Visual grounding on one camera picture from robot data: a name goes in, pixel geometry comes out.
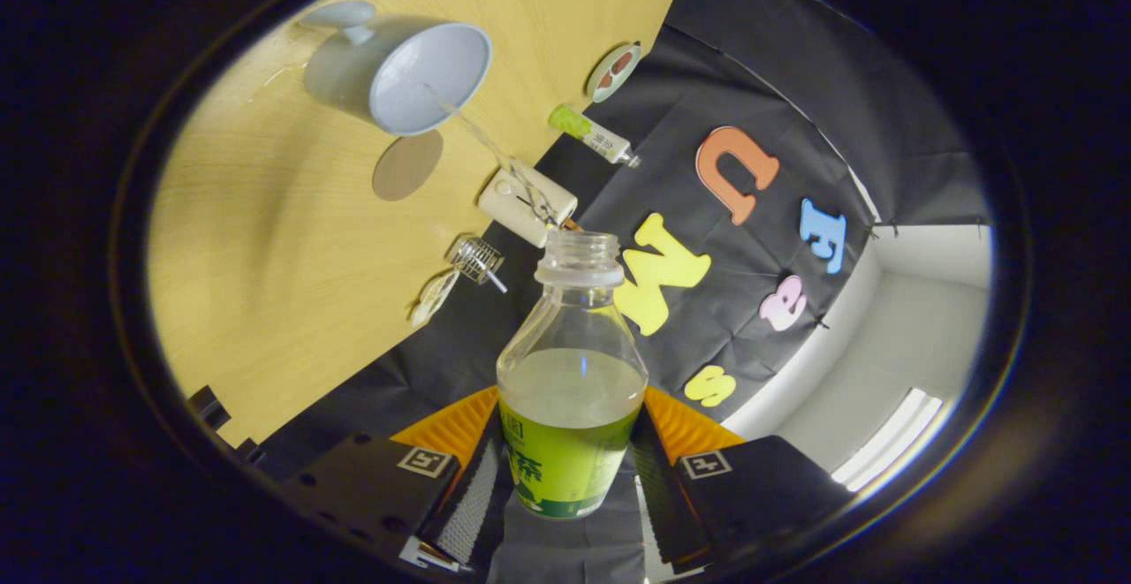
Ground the white toaster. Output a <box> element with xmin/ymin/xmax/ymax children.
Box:
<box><xmin>478</xmin><ymin>160</ymin><xmax>579</xmax><ymax>249</ymax></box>

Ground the round brown coaster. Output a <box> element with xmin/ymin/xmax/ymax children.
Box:
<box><xmin>371</xmin><ymin>128</ymin><xmax>444</xmax><ymax>202</ymax></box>

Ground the green label juice bottle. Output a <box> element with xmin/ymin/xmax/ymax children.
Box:
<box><xmin>496</xmin><ymin>231</ymin><xmax>649</xmax><ymax>520</ymax></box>

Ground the pale blue cup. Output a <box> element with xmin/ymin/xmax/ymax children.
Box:
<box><xmin>296</xmin><ymin>0</ymin><xmax>493</xmax><ymax>137</ymax></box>

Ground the pale green plate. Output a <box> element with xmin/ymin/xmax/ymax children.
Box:
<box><xmin>586</xmin><ymin>42</ymin><xmax>642</xmax><ymax>104</ymax></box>

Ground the slim green drink bottle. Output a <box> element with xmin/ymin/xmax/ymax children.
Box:
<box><xmin>548</xmin><ymin>103</ymin><xmax>641</xmax><ymax>169</ymax></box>

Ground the white divided dish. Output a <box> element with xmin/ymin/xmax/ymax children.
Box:
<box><xmin>409</xmin><ymin>269</ymin><xmax>461</xmax><ymax>330</ymax></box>

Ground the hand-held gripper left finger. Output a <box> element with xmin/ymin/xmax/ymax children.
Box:
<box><xmin>278</xmin><ymin>385</ymin><xmax>513</xmax><ymax>576</ymax></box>

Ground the wooden table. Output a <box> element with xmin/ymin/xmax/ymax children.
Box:
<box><xmin>146</xmin><ymin>0</ymin><xmax>696</xmax><ymax>448</ymax></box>

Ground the metal wire holder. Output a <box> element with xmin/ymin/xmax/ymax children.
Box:
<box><xmin>449</xmin><ymin>236</ymin><xmax>505</xmax><ymax>285</ymax></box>

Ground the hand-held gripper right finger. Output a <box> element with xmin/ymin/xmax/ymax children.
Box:
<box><xmin>629</xmin><ymin>385</ymin><xmax>858</xmax><ymax>567</ymax></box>

